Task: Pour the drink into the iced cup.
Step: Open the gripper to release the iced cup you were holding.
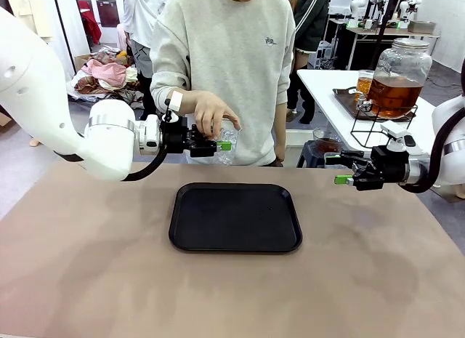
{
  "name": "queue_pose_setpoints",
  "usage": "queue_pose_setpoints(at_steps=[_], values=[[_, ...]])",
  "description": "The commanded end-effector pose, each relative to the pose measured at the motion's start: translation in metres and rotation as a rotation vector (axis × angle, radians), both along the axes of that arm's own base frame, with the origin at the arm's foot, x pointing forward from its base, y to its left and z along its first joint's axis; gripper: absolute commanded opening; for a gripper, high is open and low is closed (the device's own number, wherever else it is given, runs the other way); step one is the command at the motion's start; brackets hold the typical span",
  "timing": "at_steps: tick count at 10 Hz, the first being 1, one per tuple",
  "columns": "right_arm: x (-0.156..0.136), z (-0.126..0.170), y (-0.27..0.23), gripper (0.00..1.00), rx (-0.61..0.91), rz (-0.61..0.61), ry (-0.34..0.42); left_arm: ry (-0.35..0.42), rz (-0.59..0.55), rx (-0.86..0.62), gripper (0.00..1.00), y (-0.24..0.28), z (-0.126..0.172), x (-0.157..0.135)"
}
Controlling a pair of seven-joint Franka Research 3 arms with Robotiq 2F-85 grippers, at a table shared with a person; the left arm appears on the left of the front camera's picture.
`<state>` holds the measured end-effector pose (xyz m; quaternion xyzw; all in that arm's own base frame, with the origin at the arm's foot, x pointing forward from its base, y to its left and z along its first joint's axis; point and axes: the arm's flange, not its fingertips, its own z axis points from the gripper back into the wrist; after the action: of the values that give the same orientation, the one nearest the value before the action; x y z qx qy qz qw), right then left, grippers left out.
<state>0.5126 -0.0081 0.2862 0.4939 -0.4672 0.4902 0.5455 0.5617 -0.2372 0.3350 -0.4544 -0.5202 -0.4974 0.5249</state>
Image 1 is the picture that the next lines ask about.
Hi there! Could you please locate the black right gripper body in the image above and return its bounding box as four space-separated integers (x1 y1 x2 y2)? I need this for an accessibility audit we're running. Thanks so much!
368 144 410 186

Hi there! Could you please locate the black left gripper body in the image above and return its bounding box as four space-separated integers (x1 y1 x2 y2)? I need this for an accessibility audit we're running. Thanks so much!
159 114 193 156

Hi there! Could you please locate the clear plastic iced cup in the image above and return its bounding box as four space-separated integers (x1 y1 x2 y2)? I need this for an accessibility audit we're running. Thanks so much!
210 118 239 166

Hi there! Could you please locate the person's right forearm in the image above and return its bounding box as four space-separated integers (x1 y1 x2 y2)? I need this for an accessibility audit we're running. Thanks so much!
150 76 185 116

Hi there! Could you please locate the person's left forearm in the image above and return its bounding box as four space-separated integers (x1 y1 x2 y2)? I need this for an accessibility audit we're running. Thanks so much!
272 101 288 153

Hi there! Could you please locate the clear cup of amber tea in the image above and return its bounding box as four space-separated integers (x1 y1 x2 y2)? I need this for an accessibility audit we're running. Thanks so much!
355 69 375 102

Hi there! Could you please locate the person's right hand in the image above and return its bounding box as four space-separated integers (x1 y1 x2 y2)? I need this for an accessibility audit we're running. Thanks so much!
181 89 243 141

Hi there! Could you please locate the glass drip bowl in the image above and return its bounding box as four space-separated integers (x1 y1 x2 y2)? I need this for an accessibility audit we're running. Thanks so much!
312 126 344 153

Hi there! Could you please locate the black plastic stool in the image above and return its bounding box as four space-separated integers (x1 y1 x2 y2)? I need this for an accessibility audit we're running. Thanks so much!
296 140 344 169

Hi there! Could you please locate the glass tea dispenser jar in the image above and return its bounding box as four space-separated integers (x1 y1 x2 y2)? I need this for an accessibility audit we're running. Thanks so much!
366 38 433 120

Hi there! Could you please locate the black plastic serving tray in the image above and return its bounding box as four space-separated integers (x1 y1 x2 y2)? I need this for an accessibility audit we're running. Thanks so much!
168 182 304 254

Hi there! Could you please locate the white rectangular table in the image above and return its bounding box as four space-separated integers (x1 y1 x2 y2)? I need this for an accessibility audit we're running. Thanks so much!
296 68 437 161

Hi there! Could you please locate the person in light grey sweater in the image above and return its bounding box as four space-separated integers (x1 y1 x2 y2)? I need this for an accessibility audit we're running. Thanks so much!
149 0 297 168

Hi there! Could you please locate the pile of mixed clothes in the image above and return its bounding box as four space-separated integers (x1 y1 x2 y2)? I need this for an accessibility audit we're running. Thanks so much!
67 47 145 110

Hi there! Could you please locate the small grey white machine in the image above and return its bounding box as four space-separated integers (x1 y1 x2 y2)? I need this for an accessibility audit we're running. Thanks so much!
314 39 337 70

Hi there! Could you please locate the bystander in white shirt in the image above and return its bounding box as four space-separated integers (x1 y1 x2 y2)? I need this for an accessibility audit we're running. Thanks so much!
121 0 171 121

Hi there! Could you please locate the background wooden workbench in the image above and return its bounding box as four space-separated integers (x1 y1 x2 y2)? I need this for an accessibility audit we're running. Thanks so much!
323 17 440 72

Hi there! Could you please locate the black vertical pole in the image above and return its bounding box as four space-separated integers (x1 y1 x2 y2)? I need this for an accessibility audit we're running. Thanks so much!
370 0 400 70

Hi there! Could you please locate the red hanging garment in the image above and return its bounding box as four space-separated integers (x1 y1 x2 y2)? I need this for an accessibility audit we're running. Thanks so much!
78 0 102 44

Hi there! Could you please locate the grey metal box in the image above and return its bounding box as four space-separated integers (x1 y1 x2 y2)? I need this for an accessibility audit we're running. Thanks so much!
408 20 437 36

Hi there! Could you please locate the bystander in dark green jacket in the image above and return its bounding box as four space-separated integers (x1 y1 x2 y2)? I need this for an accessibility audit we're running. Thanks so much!
286 0 331 124

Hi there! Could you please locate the black rack pole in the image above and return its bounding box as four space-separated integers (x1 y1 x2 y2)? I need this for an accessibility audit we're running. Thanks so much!
52 0 79 81

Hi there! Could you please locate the beige hanging coat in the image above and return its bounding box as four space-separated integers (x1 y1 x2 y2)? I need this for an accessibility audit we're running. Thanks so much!
5 0 54 39

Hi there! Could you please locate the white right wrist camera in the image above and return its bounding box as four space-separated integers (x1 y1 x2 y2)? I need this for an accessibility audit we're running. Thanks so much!
379 122 421 153

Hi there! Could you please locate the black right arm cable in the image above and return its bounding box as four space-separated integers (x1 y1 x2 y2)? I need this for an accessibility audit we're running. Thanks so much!
399 107 465 194

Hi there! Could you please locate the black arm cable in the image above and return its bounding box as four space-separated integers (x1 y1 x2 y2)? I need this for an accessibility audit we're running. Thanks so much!
399 107 465 194
54 141 170 182

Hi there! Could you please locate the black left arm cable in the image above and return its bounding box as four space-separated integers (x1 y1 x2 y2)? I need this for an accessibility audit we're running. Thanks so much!
54 141 170 182

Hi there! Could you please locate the black wire jar stand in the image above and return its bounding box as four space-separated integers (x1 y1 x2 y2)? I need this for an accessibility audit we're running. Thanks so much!
350 103 419 149

